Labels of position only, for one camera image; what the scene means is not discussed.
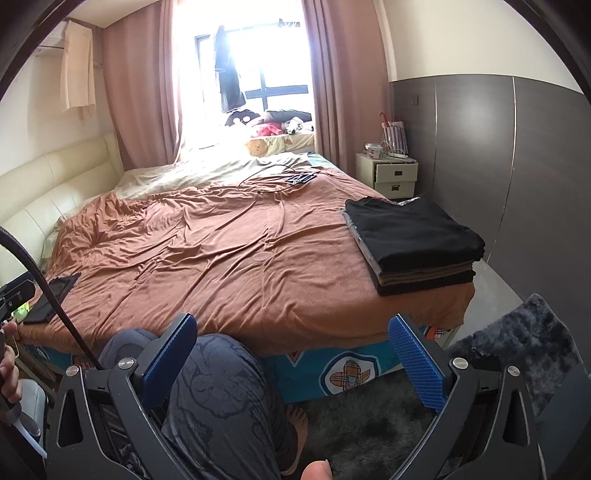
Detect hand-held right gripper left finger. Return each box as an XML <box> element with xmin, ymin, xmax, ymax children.
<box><xmin>44</xmin><ymin>313</ymin><xmax>199</xmax><ymax>480</ymax></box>

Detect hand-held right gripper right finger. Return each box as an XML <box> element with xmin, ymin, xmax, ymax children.
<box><xmin>388</xmin><ymin>314</ymin><xmax>550</xmax><ymax>480</ymax></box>

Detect black shirt floral trim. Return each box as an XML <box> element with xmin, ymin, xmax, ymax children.
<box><xmin>344</xmin><ymin>196</ymin><xmax>486</xmax><ymax>274</ymax></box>

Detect person's left hand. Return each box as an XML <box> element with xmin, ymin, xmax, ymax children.
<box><xmin>0</xmin><ymin>320</ymin><xmax>24</xmax><ymax>403</ymax></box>

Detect black tablet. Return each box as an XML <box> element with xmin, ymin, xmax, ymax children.
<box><xmin>22</xmin><ymin>272</ymin><xmax>81</xmax><ymax>325</ymax></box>

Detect person's grey patterned pants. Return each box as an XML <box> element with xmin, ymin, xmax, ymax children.
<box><xmin>98</xmin><ymin>328</ymin><xmax>301</xmax><ymax>480</ymax></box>

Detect blue printed bed sheet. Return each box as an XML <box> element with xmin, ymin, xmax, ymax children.
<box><xmin>21</xmin><ymin>323</ymin><xmax>462</xmax><ymax>398</ymax></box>

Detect grey shaggy rug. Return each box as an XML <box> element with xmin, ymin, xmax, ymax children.
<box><xmin>284</xmin><ymin>293</ymin><xmax>586</xmax><ymax>480</ymax></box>

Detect brown folded garment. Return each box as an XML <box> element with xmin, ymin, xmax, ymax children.
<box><xmin>376</xmin><ymin>261</ymin><xmax>476</xmax><ymax>282</ymax></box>

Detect brown blanket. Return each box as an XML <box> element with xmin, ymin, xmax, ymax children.
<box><xmin>18</xmin><ymin>167</ymin><xmax>477</xmax><ymax>358</ymax></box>

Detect cream padded headboard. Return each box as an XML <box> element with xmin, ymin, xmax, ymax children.
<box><xmin>0</xmin><ymin>131</ymin><xmax>123</xmax><ymax>273</ymax></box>

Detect grey folded garment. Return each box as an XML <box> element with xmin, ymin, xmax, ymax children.
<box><xmin>341</xmin><ymin>210</ymin><xmax>384</xmax><ymax>273</ymax></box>

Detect person's foot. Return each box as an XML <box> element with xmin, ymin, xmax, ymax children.
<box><xmin>279</xmin><ymin>405</ymin><xmax>310</xmax><ymax>477</ymax></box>
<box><xmin>300</xmin><ymin>460</ymin><xmax>334</xmax><ymax>480</ymax></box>

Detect cream nightstand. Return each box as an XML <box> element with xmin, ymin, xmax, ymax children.
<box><xmin>355</xmin><ymin>152</ymin><xmax>420</xmax><ymax>200</ymax></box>

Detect cream hanging cloth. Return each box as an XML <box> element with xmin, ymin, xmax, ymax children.
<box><xmin>62</xmin><ymin>21</ymin><xmax>98</xmax><ymax>120</ymax></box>

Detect pink curtain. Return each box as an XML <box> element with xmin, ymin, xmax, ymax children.
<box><xmin>102</xmin><ymin>0</ymin><xmax>188</xmax><ymax>167</ymax></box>
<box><xmin>302</xmin><ymin>0</ymin><xmax>391</xmax><ymax>176</ymax></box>

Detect yellow printed cushion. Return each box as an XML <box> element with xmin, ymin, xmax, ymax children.
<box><xmin>244</xmin><ymin>133</ymin><xmax>315</xmax><ymax>158</ymax></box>

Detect black white plush toy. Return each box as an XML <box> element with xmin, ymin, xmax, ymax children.
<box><xmin>225</xmin><ymin>108</ymin><xmax>260</xmax><ymax>127</ymax></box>

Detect black cloth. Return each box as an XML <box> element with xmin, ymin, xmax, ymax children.
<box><xmin>264</xmin><ymin>109</ymin><xmax>315</xmax><ymax>124</ymax></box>

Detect dark hanging garment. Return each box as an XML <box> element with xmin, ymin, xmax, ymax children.
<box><xmin>212</xmin><ymin>25</ymin><xmax>247</xmax><ymax>114</ymax></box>

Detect thick black cable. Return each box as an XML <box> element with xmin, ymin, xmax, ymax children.
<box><xmin>0</xmin><ymin>228</ymin><xmax>105</xmax><ymax>372</ymax></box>

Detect thin black cable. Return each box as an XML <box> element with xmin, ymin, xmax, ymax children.
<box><xmin>238</xmin><ymin>162</ymin><xmax>324</xmax><ymax>192</ymax></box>

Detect striped bag red handle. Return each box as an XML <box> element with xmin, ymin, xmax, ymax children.
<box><xmin>381</xmin><ymin>113</ymin><xmax>409</xmax><ymax>155</ymax></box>

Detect window with black frame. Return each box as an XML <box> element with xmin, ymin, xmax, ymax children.
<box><xmin>194</xmin><ymin>28</ymin><xmax>310</xmax><ymax>114</ymax></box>

